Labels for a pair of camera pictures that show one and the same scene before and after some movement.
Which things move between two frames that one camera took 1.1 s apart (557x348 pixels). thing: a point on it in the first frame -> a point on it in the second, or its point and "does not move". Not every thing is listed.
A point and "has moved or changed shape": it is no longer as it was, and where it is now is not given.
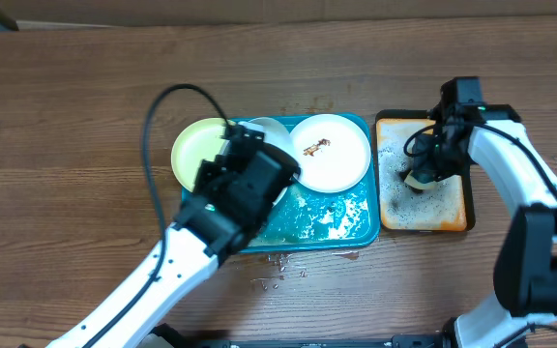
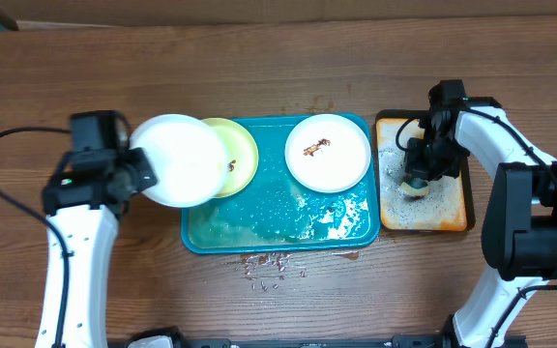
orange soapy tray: [449, 207] does not move
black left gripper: [206, 176] -> [140, 159]
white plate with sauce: [333, 152] does not move
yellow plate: [197, 140] has moved or changed shape
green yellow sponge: [417, 185] has moved or changed shape
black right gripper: [422, 164] does not move
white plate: [274, 132] -> [188, 158]
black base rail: [164, 336] does not move
